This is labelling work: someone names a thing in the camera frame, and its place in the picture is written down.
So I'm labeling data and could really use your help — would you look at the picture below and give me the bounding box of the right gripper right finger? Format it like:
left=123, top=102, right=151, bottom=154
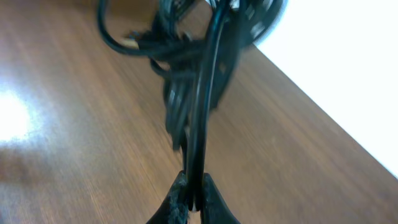
left=201, top=173, right=240, bottom=224

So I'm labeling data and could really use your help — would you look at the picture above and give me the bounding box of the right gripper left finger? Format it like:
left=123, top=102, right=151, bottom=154
left=147, top=170, right=189, bottom=224

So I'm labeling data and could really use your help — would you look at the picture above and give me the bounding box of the black usb cable bundle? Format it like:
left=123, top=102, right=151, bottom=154
left=96, top=0, right=285, bottom=212

